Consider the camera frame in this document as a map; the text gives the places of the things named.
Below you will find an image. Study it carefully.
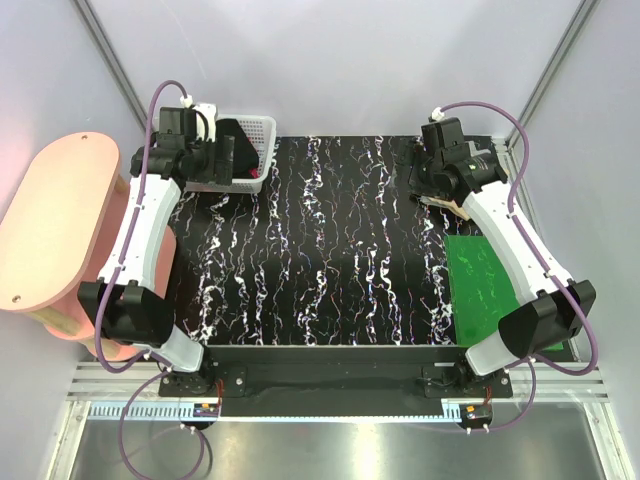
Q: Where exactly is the black daisy t-shirt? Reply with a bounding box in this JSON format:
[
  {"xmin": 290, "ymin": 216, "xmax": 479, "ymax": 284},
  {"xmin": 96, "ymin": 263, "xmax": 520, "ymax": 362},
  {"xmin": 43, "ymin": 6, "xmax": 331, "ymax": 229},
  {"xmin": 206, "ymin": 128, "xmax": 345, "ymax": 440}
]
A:
[{"xmin": 216, "ymin": 119, "xmax": 259, "ymax": 179}]

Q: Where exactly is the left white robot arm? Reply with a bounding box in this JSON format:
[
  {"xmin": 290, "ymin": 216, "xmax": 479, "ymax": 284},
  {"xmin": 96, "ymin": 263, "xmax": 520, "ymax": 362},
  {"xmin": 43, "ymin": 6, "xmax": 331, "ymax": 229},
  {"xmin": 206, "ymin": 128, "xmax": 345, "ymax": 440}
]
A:
[{"xmin": 77, "ymin": 97, "xmax": 243, "ymax": 396}]

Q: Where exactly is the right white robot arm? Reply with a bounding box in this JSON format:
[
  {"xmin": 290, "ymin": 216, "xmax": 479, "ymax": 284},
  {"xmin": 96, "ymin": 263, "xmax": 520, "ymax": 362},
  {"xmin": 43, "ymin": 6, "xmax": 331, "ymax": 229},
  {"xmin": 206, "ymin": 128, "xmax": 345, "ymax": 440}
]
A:
[{"xmin": 404, "ymin": 110, "xmax": 596, "ymax": 397}]

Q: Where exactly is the beige folded t-shirt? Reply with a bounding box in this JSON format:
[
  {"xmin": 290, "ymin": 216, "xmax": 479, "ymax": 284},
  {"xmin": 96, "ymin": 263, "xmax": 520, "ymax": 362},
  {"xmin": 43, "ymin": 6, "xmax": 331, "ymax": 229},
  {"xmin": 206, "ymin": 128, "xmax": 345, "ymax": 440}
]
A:
[{"xmin": 418, "ymin": 196, "xmax": 471, "ymax": 221}]

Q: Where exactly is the white plastic basket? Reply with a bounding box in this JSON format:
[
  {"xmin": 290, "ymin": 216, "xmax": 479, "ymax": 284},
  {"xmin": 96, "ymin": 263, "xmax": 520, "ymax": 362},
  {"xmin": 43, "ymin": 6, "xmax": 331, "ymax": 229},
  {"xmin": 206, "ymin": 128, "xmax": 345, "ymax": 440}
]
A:
[{"xmin": 185, "ymin": 114, "xmax": 276, "ymax": 194}]

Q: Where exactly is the black marble table mat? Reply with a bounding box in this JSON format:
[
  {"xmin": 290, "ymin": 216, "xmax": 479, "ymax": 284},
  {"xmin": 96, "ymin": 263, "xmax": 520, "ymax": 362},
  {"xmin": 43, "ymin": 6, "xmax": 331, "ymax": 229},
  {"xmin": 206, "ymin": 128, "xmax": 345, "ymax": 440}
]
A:
[{"xmin": 169, "ymin": 136, "xmax": 482, "ymax": 346}]

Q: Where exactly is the green cutting mat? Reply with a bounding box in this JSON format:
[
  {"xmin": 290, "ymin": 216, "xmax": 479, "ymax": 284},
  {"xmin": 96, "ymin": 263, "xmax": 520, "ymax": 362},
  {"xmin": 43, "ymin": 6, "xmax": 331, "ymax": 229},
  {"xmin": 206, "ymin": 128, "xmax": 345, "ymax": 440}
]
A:
[{"xmin": 443, "ymin": 234, "xmax": 568, "ymax": 356}]

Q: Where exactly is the pink tiered shelf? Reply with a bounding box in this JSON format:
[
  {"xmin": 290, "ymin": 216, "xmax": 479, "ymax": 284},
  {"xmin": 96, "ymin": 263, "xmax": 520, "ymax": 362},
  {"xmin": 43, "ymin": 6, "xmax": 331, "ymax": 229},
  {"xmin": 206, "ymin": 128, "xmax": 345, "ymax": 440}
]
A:
[{"xmin": 0, "ymin": 130, "xmax": 177, "ymax": 362}]

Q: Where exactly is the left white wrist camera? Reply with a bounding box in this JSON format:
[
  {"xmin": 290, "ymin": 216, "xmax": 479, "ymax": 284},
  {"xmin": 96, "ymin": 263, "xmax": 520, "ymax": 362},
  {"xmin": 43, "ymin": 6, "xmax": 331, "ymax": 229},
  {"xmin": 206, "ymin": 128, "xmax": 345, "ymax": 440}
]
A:
[{"xmin": 180, "ymin": 95, "xmax": 218, "ymax": 142}]

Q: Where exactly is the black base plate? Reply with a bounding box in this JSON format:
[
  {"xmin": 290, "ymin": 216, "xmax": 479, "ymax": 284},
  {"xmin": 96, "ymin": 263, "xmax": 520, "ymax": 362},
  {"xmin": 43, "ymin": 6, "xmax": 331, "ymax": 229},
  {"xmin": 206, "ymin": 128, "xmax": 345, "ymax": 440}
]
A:
[{"xmin": 159, "ymin": 346, "xmax": 513, "ymax": 420}]

